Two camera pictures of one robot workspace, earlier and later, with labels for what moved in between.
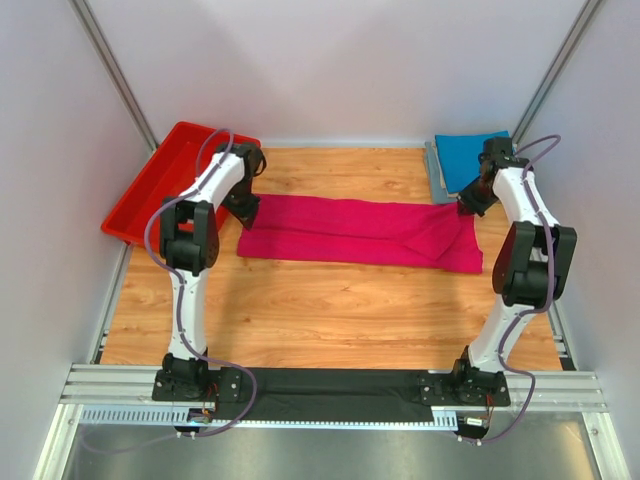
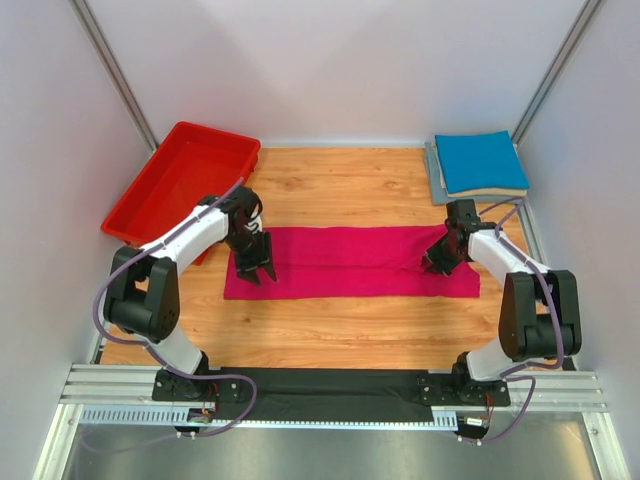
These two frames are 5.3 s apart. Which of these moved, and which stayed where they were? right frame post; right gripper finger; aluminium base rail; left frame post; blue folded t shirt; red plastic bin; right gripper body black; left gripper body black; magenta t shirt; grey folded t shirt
Moved: right gripper finger; left gripper body black; right gripper body black; magenta t shirt
Stayed: left frame post; blue folded t shirt; grey folded t shirt; right frame post; red plastic bin; aluminium base rail
